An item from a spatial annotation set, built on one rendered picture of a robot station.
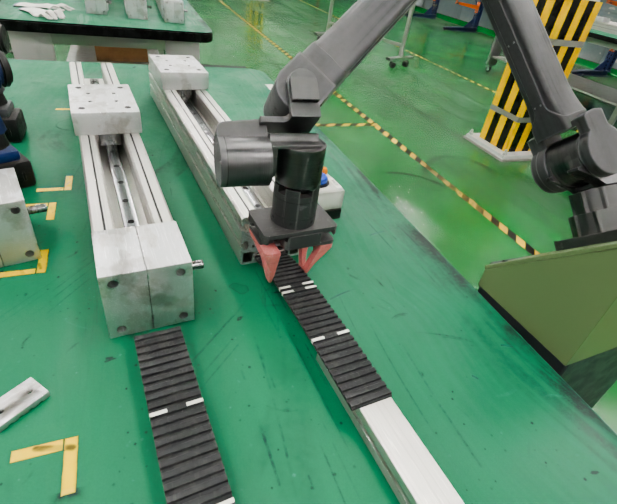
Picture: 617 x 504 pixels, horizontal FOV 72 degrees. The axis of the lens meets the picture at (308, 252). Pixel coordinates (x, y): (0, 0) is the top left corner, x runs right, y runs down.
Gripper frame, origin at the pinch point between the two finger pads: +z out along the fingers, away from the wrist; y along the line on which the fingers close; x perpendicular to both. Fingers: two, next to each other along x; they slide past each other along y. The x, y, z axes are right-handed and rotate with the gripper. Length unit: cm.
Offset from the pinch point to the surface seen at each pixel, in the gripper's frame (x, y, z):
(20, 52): -192, 44, 16
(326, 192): -14.4, -13.4, -3.6
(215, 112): -47.7, -3.0, -6.3
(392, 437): 27.0, 0.2, -0.4
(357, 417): 23.0, 1.4, 1.4
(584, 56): -478, -790, 60
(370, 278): 2.5, -13.5, 2.4
